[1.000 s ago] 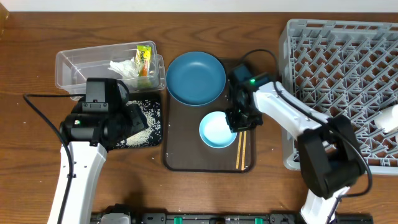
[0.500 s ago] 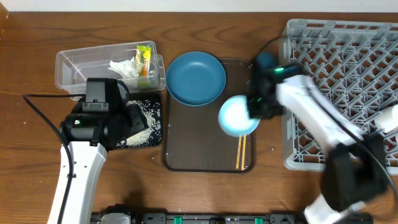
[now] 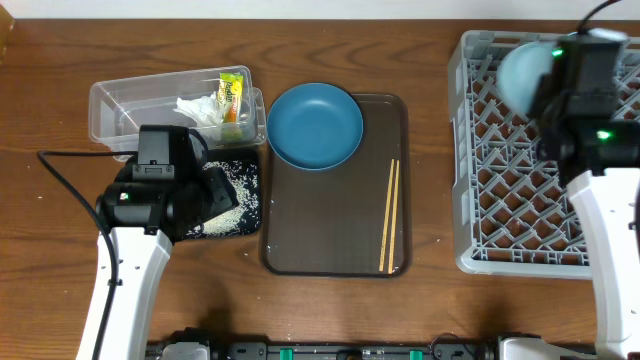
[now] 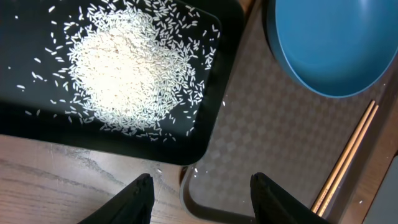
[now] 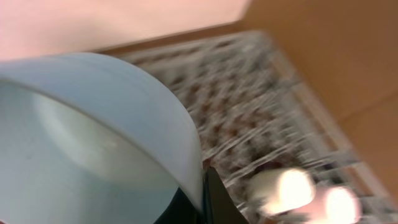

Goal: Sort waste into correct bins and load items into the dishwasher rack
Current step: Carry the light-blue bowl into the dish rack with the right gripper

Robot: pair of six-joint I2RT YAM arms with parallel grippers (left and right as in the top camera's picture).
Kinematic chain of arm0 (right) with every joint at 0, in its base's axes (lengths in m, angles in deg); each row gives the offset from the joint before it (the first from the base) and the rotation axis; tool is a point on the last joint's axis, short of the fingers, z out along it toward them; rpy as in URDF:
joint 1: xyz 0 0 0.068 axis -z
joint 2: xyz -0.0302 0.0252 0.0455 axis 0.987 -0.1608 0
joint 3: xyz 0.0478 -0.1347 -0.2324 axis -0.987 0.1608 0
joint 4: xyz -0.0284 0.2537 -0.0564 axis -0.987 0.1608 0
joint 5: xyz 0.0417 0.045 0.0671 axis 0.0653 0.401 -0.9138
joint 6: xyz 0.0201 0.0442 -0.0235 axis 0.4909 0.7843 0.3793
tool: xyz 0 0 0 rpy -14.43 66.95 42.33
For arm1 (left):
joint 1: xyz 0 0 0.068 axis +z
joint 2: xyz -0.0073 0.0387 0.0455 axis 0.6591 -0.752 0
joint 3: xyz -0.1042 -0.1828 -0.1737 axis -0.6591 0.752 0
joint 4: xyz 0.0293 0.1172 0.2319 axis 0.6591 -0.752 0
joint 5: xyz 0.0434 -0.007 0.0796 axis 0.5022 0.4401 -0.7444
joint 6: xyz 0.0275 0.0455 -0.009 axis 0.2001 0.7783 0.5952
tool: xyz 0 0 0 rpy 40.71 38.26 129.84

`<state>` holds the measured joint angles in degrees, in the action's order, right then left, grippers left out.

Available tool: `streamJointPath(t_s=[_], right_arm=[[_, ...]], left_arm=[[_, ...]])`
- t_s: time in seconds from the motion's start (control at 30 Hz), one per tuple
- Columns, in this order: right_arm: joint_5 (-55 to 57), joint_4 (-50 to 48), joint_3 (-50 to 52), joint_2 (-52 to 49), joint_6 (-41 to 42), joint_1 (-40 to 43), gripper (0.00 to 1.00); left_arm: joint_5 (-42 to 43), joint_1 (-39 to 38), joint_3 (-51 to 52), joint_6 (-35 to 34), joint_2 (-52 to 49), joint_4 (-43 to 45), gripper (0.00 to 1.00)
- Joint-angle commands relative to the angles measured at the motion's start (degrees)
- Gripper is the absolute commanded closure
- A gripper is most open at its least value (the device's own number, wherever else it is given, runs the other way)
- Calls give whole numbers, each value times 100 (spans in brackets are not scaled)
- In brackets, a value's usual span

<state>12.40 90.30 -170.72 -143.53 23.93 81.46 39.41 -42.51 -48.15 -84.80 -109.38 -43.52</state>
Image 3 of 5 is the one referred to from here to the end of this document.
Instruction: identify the light blue rice bowl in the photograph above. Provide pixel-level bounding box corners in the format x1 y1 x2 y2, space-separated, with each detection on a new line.
497 42 556 119

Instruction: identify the white tissue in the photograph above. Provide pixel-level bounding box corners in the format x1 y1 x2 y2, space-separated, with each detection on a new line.
173 92 223 127

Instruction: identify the yellow green snack wrapper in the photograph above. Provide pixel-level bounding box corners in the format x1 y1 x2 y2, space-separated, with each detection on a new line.
217 73 244 123

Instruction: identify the dark blue bowl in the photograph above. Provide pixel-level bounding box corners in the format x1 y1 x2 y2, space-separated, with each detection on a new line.
266 82 364 171

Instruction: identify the wooden chopstick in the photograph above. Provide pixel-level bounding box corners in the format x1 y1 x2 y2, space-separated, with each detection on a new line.
378 159 395 272
387 160 400 274

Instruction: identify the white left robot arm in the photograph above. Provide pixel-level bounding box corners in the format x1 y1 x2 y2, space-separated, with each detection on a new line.
77 125 238 359

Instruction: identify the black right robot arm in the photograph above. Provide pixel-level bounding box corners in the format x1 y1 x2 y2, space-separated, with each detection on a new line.
497 29 639 359

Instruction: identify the grey dishwasher rack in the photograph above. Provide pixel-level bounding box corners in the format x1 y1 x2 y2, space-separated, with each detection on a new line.
448 31 639 279

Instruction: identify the spilled white rice pile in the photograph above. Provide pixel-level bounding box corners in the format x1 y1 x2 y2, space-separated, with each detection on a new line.
185 159 261 239

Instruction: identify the black plastic tray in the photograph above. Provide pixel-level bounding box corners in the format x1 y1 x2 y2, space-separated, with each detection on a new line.
114 147 262 240

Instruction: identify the clear plastic bin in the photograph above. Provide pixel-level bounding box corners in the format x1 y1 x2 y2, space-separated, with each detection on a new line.
88 65 266 152

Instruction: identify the dark brown serving tray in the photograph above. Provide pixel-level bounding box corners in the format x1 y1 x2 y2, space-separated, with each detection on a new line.
260 94 412 278

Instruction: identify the black rail with green clips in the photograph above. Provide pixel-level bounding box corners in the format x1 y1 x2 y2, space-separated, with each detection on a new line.
143 328 499 360

